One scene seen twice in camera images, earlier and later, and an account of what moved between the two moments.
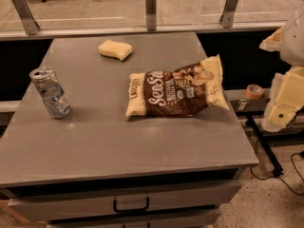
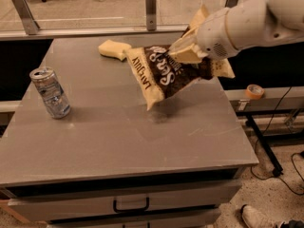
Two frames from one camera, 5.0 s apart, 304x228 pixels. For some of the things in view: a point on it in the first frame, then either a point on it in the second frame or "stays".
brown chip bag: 182,92 to 161,72
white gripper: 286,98 to 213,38
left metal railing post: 28,20 stays
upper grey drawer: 73,206 stays
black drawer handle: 130,210 stays
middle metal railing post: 151,9 stays
